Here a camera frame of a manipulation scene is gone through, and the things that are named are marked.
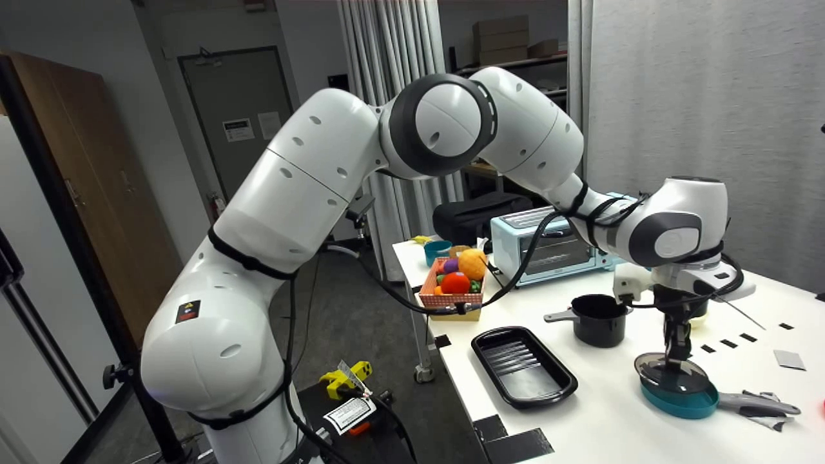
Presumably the grey curtain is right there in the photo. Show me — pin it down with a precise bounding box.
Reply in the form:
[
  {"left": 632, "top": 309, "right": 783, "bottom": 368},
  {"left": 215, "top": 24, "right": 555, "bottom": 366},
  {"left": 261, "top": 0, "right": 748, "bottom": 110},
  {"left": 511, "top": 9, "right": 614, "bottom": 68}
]
[{"left": 335, "top": 0, "right": 448, "bottom": 282}]

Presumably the dark storage shelf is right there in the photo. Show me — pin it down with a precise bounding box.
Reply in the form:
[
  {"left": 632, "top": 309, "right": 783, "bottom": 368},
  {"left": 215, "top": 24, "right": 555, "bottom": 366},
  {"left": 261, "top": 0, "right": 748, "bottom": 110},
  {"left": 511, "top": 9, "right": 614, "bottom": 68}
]
[{"left": 448, "top": 37, "right": 567, "bottom": 98}]

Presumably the black pot grey handle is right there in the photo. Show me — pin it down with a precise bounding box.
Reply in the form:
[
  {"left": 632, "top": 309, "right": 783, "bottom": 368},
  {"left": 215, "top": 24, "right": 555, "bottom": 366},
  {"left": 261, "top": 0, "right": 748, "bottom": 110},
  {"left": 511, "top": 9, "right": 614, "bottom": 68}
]
[{"left": 547, "top": 295, "right": 630, "bottom": 348}]

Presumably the grey door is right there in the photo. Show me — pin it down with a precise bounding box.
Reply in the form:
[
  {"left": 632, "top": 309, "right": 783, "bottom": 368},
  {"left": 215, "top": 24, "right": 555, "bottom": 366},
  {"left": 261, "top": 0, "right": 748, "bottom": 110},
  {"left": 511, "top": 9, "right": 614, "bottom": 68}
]
[{"left": 180, "top": 47, "right": 295, "bottom": 199}]

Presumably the black rectangular tray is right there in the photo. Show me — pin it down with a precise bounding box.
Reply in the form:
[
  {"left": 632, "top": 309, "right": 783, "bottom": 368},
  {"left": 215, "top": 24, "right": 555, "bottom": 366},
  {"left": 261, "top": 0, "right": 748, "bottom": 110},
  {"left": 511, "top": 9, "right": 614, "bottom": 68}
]
[{"left": 472, "top": 324, "right": 578, "bottom": 411}]

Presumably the wooden crate of toy food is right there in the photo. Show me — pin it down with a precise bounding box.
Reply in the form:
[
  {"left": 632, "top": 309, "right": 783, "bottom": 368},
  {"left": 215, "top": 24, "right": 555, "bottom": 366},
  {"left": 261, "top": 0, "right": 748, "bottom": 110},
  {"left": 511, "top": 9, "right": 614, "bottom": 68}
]
[{"left": 417, "top": 248, "right": 487, "bottom": 319}]

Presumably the yellow clamp tool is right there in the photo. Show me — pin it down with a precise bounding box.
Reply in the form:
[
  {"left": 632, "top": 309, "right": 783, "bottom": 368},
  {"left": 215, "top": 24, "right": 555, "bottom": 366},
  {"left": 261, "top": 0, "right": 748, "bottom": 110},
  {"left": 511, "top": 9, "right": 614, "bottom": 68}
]
[{"left": 319, "top": 359, "right": 371, "bottom": 400}]

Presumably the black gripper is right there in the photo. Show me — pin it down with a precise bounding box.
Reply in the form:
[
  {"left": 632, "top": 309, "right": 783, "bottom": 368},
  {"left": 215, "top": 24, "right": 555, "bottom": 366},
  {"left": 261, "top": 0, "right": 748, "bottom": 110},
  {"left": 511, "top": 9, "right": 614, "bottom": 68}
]
[{"left": 654, "top": 286, "right": 707, "bottom": 360}]

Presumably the light blue toaster oven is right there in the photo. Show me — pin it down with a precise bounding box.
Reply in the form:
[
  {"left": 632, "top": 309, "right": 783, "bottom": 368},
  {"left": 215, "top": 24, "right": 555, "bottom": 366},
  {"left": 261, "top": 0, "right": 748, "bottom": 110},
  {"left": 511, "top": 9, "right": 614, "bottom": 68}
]
[{"left": 490, "top": 207, "right": 619, "bottom": 286}]

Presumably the teal cup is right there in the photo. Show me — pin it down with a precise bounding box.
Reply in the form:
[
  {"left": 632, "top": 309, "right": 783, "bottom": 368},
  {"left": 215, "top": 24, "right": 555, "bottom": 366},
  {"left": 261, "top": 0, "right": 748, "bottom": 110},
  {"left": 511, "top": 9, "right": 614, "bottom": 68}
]
[{"left": 422, "top": 239, "right": 451, "bottom": 265}]

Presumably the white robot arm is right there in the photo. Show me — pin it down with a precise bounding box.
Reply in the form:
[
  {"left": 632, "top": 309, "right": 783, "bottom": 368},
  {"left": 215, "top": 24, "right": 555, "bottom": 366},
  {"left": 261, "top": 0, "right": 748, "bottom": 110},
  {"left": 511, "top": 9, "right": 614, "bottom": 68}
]
[{"left": 140, "top": 68, "right": 746, "bottom": 464}]

